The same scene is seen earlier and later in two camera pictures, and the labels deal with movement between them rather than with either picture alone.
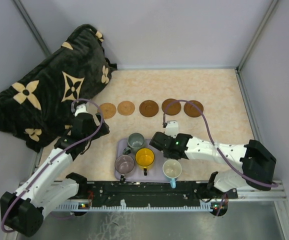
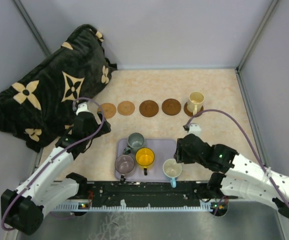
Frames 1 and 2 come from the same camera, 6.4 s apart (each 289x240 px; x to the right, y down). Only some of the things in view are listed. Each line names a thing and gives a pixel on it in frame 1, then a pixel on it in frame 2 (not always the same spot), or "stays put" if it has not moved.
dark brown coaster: x=172 y=109 stays put
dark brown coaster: x=149 y=108 stays put
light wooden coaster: x=126 y=108 stays put
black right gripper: x=166 y=154 -> x=179 y=155
